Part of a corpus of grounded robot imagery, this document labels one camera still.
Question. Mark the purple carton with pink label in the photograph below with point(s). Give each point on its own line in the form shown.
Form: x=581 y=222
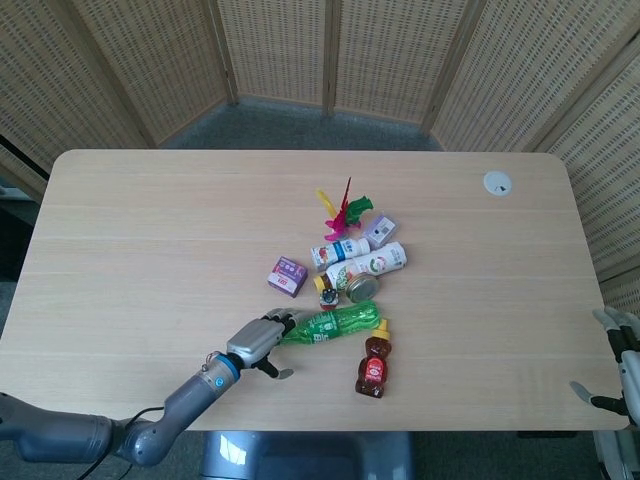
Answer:
x=286 y=276

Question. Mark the yellow-capped bottle with green label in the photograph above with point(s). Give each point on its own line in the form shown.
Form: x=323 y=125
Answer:
x=336 y=276

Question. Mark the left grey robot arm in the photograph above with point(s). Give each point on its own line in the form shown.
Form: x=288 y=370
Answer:
x=190 y=395

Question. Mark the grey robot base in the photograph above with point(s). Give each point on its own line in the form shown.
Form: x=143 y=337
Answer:
x=310 y=457

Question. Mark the white bottle red green label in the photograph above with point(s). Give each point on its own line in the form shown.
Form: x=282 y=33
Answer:
x=380 y=260

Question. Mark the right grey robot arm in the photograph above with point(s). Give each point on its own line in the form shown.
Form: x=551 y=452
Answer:
x=625 y=455

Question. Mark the wicker folding screen panel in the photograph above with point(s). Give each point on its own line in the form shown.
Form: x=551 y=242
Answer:
x=610 y=150
x=525 y=65
x=275 y=45
x=395 y=50
x=150 y=50
x=40 y=75

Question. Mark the honey bear bottle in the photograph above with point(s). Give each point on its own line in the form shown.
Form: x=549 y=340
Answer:
x=372 y=370

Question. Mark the green plastic bottle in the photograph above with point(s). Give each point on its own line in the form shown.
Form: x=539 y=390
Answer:
x=340 y=322

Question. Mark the colourful feather shuttlecock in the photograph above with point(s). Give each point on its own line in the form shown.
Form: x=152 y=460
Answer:
x=340 y=220

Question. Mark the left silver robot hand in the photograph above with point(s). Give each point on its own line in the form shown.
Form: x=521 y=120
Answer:
x=255 y=340

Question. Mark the white bottle with blue label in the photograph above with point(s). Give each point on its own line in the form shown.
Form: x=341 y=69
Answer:
x=340 y=251

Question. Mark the pale lilac small box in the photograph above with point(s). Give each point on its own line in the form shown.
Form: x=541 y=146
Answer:
x=381 y=229

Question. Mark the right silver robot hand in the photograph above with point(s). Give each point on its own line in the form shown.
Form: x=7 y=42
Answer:
x=631 y=370

